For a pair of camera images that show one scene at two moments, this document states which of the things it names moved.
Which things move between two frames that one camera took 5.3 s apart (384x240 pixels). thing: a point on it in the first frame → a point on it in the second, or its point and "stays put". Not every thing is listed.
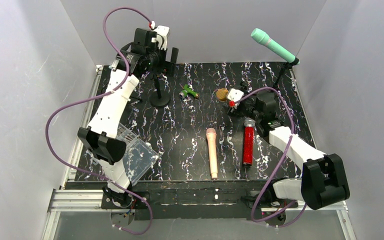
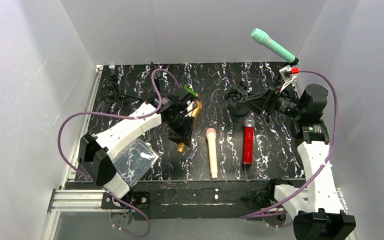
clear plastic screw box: x=139 y=156 stays put
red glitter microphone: x=248 y=141 stays put
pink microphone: x=211 y=136 stays put
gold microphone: x=222 y=94 → x=181 y=147
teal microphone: x=273 y=46 stays put
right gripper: x=240 y=105 → x=269 y=101
